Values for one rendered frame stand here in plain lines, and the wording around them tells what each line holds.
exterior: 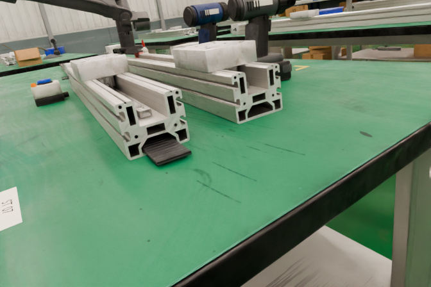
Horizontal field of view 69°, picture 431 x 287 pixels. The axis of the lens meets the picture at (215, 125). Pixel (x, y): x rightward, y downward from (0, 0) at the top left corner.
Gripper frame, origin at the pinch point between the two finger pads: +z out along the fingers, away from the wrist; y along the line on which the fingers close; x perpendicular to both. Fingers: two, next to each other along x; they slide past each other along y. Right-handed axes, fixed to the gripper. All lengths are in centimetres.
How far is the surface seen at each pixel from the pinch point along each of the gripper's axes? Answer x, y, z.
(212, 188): -100, -20, 2
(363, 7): 121, 312, -7
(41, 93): -20.1, -34.0, -0.6
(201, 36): -41.1, 11.4, -11.0
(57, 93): -20.2, -29.8, 0.5
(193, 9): -42.9, 9.1, -18.7
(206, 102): -74, -6, 0
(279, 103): -85, 3, 0
